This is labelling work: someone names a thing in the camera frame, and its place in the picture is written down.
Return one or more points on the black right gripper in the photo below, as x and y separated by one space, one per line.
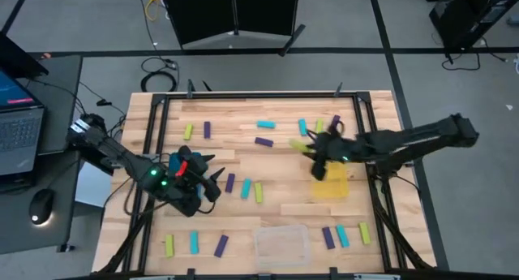
338 148

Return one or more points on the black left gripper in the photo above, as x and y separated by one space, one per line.
192 178

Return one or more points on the green block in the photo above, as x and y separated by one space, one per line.
258 192
169 245
319 125
298 145
364 233
188 131

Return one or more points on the purple block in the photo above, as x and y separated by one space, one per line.
328 238
264 142
221 246
207 130
334 121
230 182

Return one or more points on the teal block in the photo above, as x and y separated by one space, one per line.
302 127
246 188
342 235
194 242
266 124

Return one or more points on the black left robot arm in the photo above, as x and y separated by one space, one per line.
121 158

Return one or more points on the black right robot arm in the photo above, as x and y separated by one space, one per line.
425 136

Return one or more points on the teal plastic bin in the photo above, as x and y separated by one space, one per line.
173 163

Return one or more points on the yellow plastic bin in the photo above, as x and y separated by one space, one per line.
334 186

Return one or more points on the clear plastic bin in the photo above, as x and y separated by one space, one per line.
284 247

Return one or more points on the black desk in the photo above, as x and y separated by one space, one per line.
61 109

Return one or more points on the black partition panel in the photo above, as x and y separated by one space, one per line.
202 16

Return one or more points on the black computer mouse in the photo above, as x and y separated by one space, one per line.
40 205

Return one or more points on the grey laptop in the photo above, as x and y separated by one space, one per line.
20 138

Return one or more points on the black cabinet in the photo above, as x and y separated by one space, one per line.
462 20

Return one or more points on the white object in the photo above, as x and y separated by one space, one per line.
517 65

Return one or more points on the black monitor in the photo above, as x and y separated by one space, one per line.
16 59

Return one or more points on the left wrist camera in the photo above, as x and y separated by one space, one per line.
188 207

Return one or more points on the black aluminium table frame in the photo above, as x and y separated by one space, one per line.
259 96

